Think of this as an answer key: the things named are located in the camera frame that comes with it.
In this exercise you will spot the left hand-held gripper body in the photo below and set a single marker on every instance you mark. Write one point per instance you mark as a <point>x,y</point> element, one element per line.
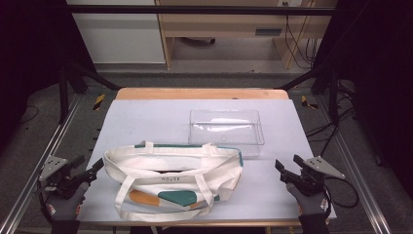
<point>53,165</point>

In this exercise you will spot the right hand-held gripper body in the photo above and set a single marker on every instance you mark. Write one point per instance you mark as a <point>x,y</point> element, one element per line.
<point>319,167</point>

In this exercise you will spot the clear plastic box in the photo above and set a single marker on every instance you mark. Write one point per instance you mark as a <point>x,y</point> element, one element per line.
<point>227,130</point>

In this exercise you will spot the white canvas tote bag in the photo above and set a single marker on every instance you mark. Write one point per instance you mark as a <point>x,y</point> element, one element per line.
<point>168,164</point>

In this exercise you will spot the person's right hand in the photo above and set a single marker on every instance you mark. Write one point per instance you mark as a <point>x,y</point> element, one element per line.
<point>308,204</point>

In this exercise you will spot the person's left hand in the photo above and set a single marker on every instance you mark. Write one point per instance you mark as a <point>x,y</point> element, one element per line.
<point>66,206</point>

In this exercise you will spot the yellow black floor tape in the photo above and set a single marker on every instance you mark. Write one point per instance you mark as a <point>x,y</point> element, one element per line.
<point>99,101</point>
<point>307,103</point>

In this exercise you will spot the light blue table mat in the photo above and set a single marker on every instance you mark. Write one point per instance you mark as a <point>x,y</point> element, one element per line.
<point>146,123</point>

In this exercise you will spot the black curtain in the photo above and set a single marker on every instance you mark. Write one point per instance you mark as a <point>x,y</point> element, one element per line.
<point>383,81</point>
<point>29,65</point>

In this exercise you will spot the wooden table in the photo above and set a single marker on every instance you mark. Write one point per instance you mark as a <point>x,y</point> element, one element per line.
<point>195,93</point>

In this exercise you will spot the white cabinet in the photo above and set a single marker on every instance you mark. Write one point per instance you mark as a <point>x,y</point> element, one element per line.
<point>123,39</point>

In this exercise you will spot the wooden desk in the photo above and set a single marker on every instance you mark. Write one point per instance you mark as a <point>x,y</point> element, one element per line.
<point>224,31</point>

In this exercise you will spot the aluminium floor rail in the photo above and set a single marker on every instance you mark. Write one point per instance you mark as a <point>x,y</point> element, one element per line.
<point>360,182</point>
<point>42,156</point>

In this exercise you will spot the black metal frame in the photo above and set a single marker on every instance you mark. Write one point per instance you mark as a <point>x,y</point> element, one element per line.
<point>195,10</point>

